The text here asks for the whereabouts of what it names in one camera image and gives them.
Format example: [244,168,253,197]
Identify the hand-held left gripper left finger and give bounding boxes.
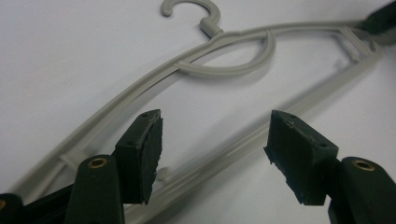
[112,108,163,206]

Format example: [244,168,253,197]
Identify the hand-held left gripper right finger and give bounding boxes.
[263,109,340,206]

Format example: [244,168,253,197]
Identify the grey plastic clothes hanger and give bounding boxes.
[8,0,396,224]

